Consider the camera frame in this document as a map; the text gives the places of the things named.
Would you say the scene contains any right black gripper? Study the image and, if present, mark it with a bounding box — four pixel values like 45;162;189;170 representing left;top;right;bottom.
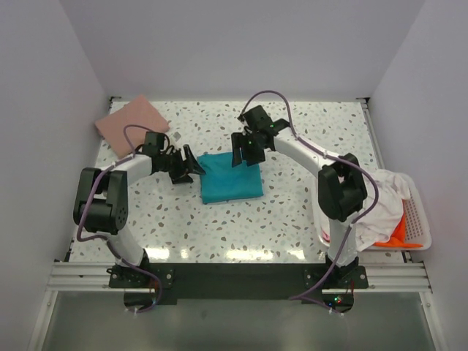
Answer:
232;131;268;167

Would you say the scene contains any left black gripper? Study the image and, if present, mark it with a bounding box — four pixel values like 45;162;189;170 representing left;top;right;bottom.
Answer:
159;145;205;184

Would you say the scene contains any teal t shirt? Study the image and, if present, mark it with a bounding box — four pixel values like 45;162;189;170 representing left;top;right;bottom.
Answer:
197;152;264;204

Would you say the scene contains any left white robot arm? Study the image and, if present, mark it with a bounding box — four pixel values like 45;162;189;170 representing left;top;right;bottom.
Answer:
72;129;205;287

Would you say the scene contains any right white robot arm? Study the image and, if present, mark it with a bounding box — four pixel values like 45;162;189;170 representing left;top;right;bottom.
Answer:
231;105;368;287

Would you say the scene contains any folded pink t shirt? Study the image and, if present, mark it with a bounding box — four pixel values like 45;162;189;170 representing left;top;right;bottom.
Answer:
94;95;170;159

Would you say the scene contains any white t shirt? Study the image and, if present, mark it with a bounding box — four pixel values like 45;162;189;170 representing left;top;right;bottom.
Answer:
355;169;421;252

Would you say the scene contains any orange t shirt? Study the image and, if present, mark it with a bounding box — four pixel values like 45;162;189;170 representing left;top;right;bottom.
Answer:
374;200;407;248

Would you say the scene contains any white plastic basket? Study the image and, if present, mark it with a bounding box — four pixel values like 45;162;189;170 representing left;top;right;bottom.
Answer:
314;171;433;254

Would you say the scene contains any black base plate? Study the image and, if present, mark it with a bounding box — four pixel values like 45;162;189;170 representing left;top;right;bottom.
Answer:
107;261;369;312

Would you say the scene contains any aluminium front rail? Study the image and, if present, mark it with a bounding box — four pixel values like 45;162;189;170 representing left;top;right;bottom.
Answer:
47;263;431;295

